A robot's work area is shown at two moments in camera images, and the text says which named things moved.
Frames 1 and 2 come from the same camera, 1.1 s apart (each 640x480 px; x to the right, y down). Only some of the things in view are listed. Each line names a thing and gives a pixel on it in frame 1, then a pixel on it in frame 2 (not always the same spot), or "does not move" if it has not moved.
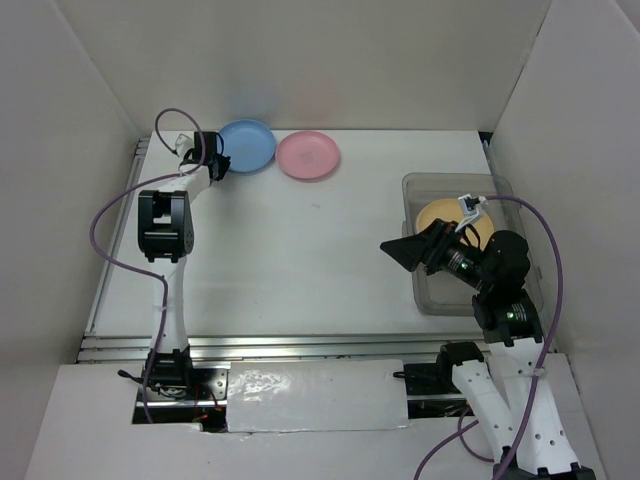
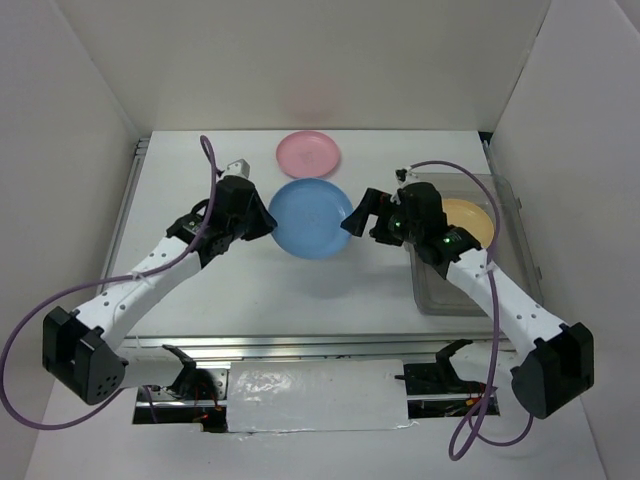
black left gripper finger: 219,165 → 246,231
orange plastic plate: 450,210 does not move
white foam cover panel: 292,396 does not move
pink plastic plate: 308,154 does not move
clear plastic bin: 444,293 does not move
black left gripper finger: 222,145 → 260,220
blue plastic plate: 250,145 → 309,214
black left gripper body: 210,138 → 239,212
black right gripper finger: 414,250 → 369,205
